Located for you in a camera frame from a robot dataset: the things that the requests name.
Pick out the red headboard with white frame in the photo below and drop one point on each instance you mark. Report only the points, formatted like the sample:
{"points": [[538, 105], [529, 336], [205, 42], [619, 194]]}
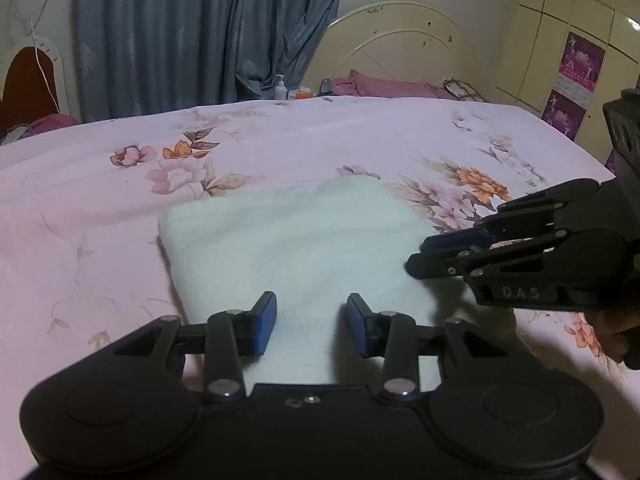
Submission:
{"points": [[25, 90]]}

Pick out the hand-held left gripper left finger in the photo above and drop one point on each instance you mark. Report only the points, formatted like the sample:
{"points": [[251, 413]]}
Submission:
{"points": [[266, 322]]}

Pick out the blue curtain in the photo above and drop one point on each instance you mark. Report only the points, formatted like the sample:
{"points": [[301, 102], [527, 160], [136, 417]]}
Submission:
{"points": [[175, 35]]}

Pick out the small orange container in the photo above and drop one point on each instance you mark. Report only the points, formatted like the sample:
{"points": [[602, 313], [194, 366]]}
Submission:
{"points": [[303, 93]]}

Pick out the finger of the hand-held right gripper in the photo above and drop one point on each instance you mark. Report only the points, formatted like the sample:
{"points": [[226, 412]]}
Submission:
{"points": [[450, 241], [440, 266]]}

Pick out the purple crumpled clothes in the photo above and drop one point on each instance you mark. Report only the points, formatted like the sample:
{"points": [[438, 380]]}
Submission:
{"points": [[45, 125]]}

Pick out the dark frilled patterned pillow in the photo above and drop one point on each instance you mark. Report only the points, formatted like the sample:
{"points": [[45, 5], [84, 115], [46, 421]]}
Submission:
{"points": [[464, 90]]}

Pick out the white fleece cloth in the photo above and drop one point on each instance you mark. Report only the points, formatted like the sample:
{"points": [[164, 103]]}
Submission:
{"points": [[280, 240]]}

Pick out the cream arched headboard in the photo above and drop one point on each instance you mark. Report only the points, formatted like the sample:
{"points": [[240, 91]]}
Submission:
{"points": [[400, 45]]}

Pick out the pink blanket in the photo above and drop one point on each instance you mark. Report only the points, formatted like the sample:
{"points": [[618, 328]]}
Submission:
{"points": [[380, 85]]}

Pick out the pink floral bedsheet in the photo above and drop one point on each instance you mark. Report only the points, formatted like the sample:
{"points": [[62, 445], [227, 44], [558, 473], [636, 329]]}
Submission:
{"points": [[100, 210]]}

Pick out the white pump bottle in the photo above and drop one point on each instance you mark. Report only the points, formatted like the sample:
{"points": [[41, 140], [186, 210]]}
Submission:
{"points": [[280, 89]]}

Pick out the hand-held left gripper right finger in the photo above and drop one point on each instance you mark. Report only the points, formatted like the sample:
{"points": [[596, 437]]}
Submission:
{"points": [[354, 325]]}

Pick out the person's right hand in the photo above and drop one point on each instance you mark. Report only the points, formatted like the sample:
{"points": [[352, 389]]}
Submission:
{"points": [[617, 335]]}

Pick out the purple wall poster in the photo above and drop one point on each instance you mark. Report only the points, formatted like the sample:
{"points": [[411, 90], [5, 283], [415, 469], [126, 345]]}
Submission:
{"points": [[564, 115], [582, 62]]}

